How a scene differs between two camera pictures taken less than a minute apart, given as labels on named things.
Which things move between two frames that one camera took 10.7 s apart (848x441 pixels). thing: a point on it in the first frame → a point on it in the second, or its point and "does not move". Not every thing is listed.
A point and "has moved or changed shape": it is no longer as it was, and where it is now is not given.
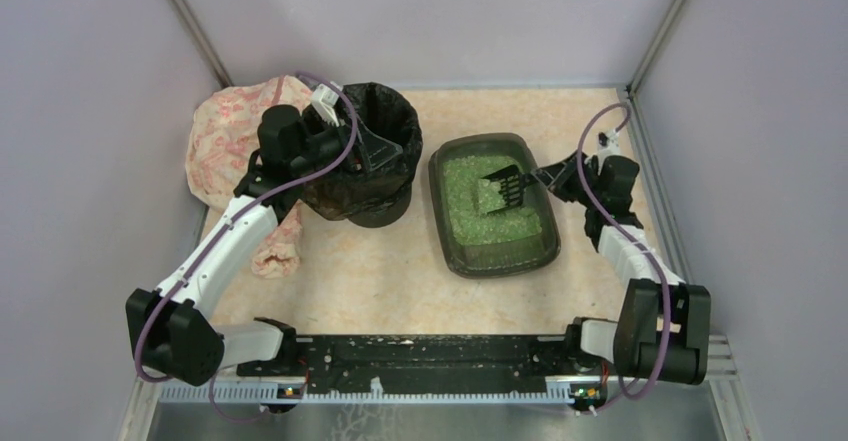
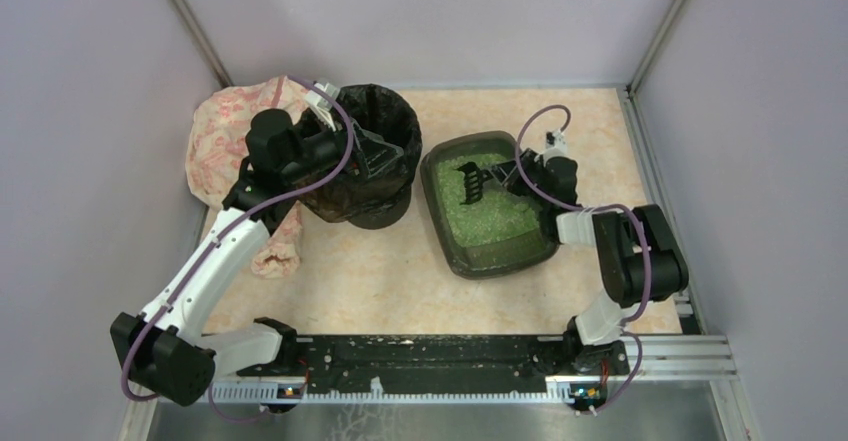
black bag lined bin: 382,197 does not move
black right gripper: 568,177 → 523,177
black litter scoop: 512,182 has moved or changed shape
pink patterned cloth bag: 222,136 does not move
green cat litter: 470,197 does not move
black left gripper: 348,142 does not move
